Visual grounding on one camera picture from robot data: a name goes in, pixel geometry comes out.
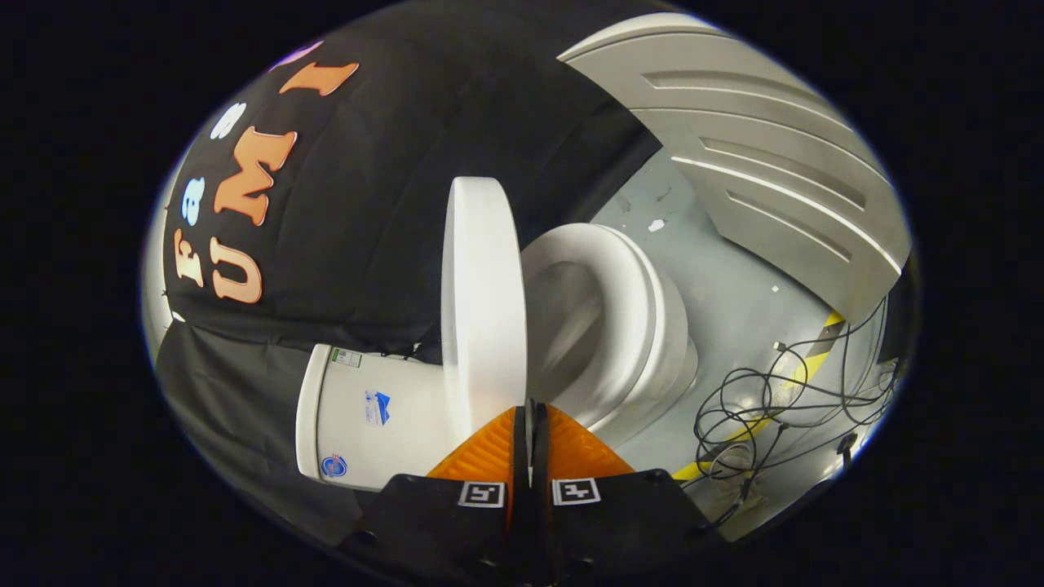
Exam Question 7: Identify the black backdrop cloth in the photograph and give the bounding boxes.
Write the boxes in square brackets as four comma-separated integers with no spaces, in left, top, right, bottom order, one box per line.
[155,0,663,549]

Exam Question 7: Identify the white toilet bowl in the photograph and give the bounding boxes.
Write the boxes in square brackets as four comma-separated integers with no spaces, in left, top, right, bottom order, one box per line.
[522,236,701,448]

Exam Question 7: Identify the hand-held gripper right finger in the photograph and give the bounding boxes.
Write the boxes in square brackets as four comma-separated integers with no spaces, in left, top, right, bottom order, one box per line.
[530,399,725,587]

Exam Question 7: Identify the white toilet tank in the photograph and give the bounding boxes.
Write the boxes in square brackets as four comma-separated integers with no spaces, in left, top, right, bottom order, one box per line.
[295,342,459,493]

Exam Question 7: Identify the light grey panel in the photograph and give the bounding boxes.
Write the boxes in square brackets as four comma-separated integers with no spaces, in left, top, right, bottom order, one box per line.
[557,12,913,327]

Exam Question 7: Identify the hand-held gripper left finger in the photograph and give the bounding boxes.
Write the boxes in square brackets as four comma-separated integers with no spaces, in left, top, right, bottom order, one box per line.
[338,398,535,587]

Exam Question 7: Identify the grey coiled cable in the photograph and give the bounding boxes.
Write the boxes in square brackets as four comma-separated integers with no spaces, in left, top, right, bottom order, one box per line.
[708,444,761,492]

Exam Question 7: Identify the black cable bundle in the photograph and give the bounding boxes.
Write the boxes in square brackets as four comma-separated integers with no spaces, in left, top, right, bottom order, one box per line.
[692,298,900,527]

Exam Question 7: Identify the white toilet seat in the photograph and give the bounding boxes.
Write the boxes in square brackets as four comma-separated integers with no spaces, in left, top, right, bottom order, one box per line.
[522,223,663,429]

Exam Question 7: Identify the yellow black floor tape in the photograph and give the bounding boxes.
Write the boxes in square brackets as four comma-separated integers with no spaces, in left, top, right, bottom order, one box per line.
[672,310,846,482]

